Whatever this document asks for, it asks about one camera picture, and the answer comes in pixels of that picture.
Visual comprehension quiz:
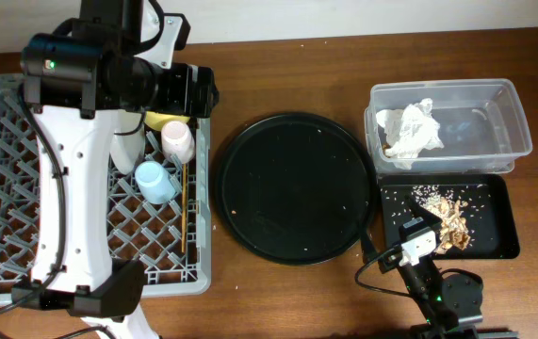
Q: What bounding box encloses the yellow bowl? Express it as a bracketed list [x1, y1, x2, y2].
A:
[144, 111, 190, 131]

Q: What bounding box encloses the pink plastic cup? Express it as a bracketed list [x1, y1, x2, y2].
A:
[161, 121, 195, 164]

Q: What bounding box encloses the grey round plate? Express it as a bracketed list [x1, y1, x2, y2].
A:
[110, 110, 145, 175]

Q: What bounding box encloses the white paper napkin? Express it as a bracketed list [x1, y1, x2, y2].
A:
[375, 98, 445, 170]

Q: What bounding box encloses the light blue plastic cup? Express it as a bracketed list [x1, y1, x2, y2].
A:
[135, 161, 176, 204]

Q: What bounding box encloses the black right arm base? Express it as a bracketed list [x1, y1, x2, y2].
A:
[409, 270, 520, 339]

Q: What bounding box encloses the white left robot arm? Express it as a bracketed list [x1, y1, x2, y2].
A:
[11, 1, 219, 338]

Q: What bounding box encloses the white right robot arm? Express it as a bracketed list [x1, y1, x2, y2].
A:
[381, 196, 459, 338]

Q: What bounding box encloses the grey plastic dishwasher rack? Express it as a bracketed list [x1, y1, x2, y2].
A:
[0, 74, 211, 306]

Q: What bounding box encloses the food scraps pile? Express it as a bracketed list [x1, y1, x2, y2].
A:
[412, 186, 472, 255]

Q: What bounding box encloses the black rectangular tray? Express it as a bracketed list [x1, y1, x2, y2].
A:
[378, 174, 520, 260]

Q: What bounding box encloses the clear plastic bin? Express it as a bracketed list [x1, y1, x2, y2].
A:
[365, 79, 532, 175]

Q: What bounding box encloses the round black tray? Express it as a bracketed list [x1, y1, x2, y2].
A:
[212, 112, 378, 266]

